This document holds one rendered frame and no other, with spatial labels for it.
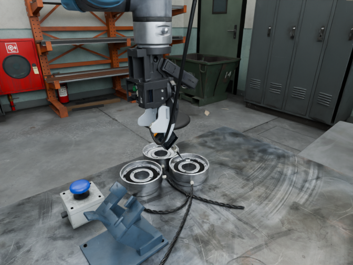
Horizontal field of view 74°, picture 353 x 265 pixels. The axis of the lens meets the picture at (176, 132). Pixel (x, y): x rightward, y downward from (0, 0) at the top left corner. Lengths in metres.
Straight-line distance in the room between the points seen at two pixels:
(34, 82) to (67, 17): 1.13
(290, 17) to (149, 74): 3.00
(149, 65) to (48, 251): 0.39
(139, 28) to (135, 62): 0.06
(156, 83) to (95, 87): 4.06
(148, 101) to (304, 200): 0.42
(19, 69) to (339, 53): 3.96
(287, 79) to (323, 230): 2.92
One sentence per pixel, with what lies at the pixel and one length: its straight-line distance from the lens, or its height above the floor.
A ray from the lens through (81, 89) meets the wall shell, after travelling 4.45.
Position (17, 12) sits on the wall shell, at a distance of 4.21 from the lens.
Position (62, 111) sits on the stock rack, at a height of 0.09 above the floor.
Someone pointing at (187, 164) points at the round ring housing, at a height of 0.82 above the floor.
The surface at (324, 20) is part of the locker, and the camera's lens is 3.23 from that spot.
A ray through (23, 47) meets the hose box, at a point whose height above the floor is 0.89.
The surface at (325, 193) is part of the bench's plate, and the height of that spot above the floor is 0.80.
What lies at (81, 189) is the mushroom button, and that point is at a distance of 0.52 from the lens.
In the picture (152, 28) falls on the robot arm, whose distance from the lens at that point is 0.47.
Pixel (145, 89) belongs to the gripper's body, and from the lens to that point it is 0.46.
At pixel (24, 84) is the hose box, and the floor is 0.40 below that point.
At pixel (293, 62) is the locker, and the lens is 3.36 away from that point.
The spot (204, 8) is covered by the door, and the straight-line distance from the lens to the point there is 4.98.
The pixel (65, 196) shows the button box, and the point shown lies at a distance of 0.56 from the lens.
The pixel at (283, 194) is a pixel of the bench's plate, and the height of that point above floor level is 0.80.
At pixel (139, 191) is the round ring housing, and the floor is 0.82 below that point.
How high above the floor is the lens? 1.17
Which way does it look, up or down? 25 degrees down
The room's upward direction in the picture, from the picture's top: straight up
